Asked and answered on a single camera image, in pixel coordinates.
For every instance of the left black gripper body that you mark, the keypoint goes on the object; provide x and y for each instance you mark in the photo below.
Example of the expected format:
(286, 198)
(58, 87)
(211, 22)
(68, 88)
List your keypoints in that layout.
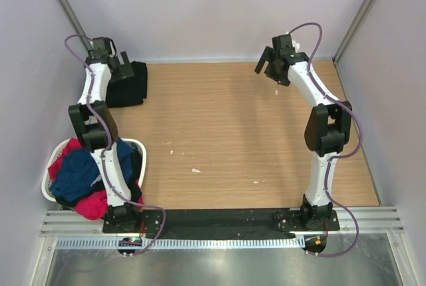
(122, 71)

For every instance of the black t shirt blue logo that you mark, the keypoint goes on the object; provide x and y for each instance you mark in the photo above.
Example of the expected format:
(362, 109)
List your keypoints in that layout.
(129, 91)

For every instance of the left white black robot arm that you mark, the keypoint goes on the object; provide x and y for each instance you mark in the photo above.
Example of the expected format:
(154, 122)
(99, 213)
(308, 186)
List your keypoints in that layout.
(96, 131)

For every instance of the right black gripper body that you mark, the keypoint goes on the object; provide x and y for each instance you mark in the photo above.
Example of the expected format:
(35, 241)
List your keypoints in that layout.
(277, 76)

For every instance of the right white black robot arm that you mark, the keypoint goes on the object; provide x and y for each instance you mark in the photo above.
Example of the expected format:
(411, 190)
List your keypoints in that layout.
(327, 131)

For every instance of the pink t shirt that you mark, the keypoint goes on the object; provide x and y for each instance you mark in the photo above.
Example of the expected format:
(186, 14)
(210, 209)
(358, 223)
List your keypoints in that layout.
(94, 206)

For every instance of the slotted cable duct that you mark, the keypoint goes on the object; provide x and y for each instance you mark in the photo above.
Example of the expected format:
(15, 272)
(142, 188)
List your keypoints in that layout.
(122, 243)

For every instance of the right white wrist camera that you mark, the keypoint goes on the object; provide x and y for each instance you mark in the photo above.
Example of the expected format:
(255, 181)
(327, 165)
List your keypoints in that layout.
(295, 45)

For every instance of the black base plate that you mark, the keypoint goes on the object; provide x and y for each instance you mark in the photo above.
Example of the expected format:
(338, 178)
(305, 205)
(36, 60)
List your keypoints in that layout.
(224, 224)

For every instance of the right aluminium frame post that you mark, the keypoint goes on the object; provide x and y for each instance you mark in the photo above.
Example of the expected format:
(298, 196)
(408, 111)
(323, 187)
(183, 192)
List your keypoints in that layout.
(360, 16)

